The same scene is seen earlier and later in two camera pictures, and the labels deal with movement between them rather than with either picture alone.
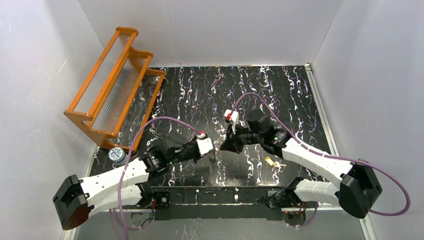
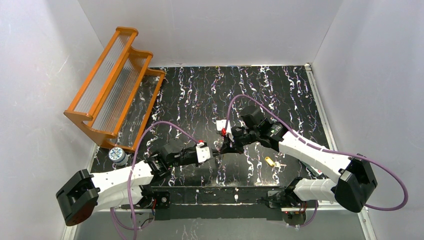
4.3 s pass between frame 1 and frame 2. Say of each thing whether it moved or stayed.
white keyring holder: moved
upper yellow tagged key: stayed
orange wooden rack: stayed
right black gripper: stayed
